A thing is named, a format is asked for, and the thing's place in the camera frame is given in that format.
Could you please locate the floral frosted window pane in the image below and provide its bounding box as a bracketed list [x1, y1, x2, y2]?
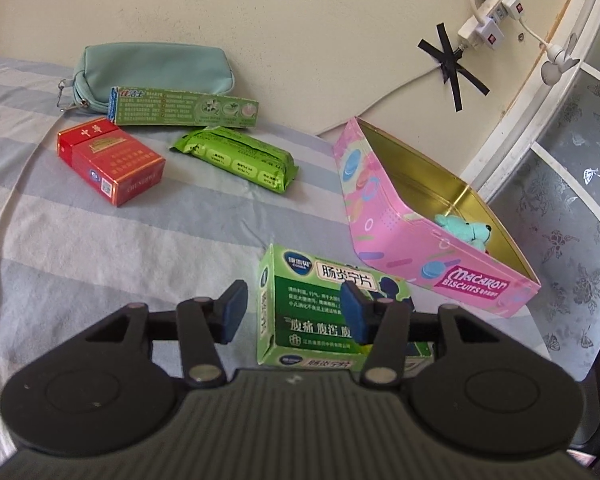
[485, 0, 600, 386]

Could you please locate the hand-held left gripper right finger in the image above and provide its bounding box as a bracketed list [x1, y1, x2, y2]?
[340, 280, 503, 388]

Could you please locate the red cigarette box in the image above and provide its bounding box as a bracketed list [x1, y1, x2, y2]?
[56, 117, 166, 207]

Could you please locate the pink biscuit tin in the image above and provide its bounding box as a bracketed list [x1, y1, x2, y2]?
[333, 116, 542, 319]

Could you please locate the striped blue bed sheet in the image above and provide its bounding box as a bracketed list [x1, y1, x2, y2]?
[0, 55, 551, 463]

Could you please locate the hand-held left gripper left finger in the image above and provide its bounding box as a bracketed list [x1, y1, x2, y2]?
[82, 280, 249, 388]

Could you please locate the green medicine box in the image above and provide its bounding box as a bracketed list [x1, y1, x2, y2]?
[256, 244, 436, 372]

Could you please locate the white window frame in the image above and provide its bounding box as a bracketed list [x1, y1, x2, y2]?
[460, 0, 600, 281]

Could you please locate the black tape cross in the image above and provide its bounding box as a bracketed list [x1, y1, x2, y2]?
[418, 22, 491, 112]

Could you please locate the teal plush toy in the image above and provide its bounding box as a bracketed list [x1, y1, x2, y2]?
[434, 213, 493, 252]

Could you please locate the white power strip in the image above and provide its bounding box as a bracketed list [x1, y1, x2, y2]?
[457, 0, 527, 50]

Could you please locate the green toothpaste box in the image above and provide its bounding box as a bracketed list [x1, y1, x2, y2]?
[107, 86, 260, 130]

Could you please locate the teal zipper pouch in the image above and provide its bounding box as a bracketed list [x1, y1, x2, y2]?
[56, 44, 237, 111]

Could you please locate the white mini fan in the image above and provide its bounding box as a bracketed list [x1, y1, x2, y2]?
[522, 17, 581, 86]

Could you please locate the green wet wipes packet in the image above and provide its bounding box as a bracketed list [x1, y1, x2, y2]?
[169, 127, 298, 195]

